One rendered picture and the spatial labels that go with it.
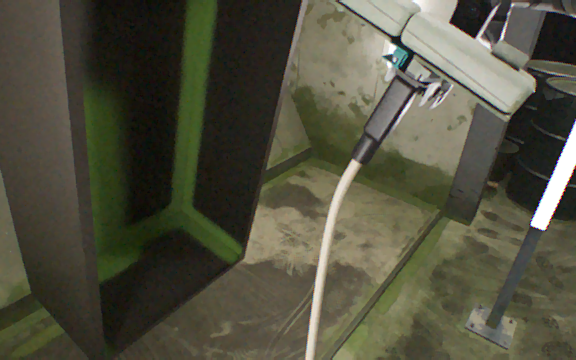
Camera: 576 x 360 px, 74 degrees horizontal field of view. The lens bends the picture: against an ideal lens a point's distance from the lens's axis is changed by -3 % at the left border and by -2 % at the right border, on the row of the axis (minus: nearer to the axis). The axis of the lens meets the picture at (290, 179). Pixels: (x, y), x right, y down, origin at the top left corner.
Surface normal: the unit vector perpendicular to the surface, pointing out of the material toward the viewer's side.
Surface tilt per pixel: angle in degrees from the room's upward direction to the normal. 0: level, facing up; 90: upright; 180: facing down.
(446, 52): 90
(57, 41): 90
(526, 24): 90
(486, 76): 90
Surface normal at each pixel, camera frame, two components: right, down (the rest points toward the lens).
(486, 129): -0.60, 0.36
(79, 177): 0.78, 0.50
